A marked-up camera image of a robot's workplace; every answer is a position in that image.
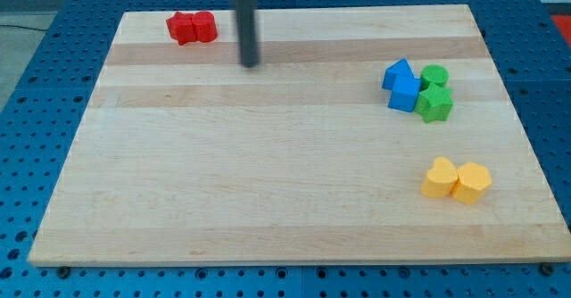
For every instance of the red star block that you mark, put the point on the red star block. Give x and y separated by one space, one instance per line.
181 28

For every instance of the yellow hexagon block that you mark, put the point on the yellow hexagon block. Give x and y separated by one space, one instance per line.
473 181

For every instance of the blue triangle block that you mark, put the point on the blue triangle block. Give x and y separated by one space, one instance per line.
400 68

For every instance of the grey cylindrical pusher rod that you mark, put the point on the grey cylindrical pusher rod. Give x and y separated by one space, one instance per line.
246 32

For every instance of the red circle block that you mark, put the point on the red circle block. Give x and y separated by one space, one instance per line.
205 27

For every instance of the blue cube block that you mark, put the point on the blue cube block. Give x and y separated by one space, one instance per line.
404 93

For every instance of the yellow heart block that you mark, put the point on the yellow heart block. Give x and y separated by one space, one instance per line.
440 178

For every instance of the green circle block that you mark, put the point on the green circle block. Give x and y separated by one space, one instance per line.
434 74

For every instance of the wooden board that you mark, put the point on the wooden board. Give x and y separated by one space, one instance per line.
185 158

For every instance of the green star block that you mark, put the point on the green star block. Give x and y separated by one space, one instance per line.
434 103

